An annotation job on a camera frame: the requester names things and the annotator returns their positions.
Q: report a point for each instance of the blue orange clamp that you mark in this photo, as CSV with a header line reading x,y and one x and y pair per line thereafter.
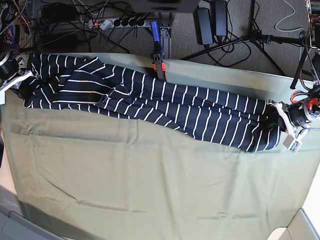
x,y
157,55

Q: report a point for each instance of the white plug adapter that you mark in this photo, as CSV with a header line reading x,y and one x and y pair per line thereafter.
x,y
106,24

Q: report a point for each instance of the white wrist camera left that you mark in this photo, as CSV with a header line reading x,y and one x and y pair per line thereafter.
x,y
292,144

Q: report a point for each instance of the black power brick left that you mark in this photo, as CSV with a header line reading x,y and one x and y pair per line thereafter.
x,y
202,23

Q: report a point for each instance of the light green table cloth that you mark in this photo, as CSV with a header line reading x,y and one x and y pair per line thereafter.
x,y
82,175

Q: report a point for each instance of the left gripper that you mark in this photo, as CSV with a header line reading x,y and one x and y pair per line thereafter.
x,y
278,115

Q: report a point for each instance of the black power brick right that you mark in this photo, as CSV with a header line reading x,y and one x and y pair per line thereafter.
x,y
220,17

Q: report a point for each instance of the navy white striped T-shirt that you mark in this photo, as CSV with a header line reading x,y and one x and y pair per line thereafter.
x,y
66,82

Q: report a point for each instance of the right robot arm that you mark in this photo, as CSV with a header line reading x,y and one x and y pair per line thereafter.
x,y
10,12

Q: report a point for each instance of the white power strip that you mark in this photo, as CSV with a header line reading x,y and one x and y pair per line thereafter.
x,y
122,23

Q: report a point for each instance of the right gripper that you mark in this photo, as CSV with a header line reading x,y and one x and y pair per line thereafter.
x,y
12,73

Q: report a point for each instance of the black power brick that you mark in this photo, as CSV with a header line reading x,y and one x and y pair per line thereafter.
x,y
202,23
220,17

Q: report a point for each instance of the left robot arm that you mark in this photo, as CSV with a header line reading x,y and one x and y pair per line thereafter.
x,y
303,110

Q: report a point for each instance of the black tripod stand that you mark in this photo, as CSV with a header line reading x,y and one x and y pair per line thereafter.
x,y
254,36

